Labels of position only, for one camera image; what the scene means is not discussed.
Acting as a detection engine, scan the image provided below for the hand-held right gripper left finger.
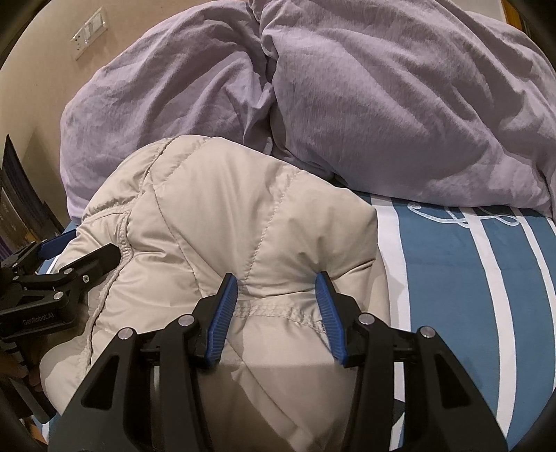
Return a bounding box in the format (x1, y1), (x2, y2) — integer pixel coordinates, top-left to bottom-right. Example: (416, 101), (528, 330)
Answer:
(48, 273), (239, 452)

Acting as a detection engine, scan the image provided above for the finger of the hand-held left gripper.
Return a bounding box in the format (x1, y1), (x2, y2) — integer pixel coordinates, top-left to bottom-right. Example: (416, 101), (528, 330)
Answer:
(39, 232), (78, 264)
(58, 243), (122, 305)

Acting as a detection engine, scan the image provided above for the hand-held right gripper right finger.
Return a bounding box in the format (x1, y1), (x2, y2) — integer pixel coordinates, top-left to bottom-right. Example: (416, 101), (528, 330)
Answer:
(314, 271), (507, 452)

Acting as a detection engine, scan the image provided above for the beige puffer jacket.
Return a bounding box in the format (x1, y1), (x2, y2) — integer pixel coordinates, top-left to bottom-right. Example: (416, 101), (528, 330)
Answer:
(39, 135), (407, 452)

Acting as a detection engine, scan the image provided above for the blue white striped bed sheet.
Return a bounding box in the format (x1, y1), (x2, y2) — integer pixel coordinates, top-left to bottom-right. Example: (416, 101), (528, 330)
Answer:
(43, 180), (556, 452)

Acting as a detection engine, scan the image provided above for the purple duvet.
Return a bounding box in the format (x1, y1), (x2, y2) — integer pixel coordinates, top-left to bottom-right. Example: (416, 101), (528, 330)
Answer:
(58, 0), (556, 220)

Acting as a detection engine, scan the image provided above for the dark wall poster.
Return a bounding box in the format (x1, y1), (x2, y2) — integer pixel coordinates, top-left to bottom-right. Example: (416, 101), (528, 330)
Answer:
(0, 134), (67, 266)

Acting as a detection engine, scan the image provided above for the white wall switch plate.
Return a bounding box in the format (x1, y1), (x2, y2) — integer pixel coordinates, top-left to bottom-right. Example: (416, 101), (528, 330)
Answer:
(70, 9), (108, 62)

